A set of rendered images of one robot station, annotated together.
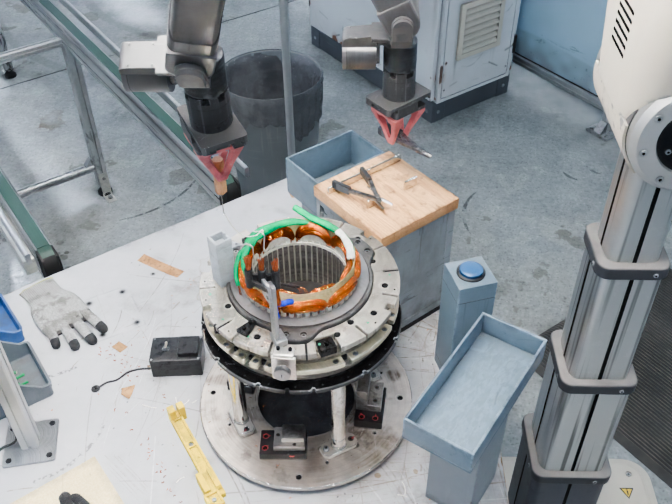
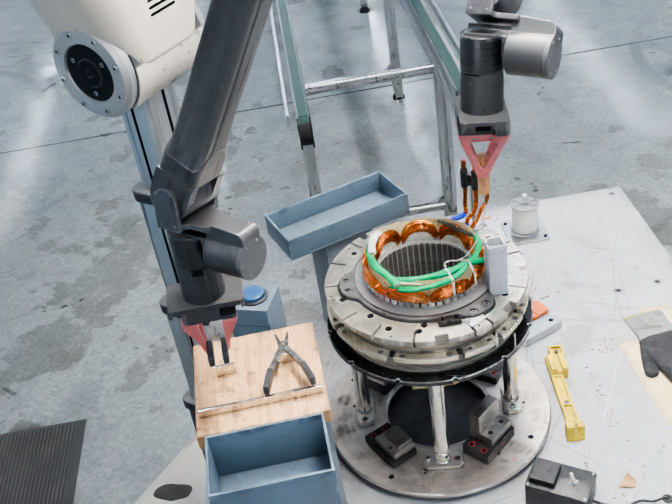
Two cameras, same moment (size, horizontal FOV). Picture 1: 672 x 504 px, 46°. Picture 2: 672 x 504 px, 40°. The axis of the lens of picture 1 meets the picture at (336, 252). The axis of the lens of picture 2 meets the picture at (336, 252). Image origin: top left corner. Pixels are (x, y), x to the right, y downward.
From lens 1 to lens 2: 2.04 m
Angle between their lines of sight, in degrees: 98
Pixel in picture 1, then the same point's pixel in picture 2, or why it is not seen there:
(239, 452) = (522, 376)
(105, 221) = not seen: outside the picture
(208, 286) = (515, 287)
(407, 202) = (248, 355)
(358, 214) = (311, 354)
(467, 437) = (366, 202)
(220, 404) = (526, 422)
